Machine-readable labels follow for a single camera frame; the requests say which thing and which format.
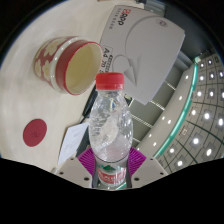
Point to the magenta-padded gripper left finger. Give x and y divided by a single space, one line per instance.
86 160

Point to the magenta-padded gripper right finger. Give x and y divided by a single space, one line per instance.
136 160

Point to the clear red-capped water bottle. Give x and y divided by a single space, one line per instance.
111 133

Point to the flat round red coaster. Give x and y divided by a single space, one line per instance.
35 132

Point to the recessed ceiling lights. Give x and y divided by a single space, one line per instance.
206 115

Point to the red white flowered mug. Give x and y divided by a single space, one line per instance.
50 63

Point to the white paper ream package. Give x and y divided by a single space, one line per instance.
143 50

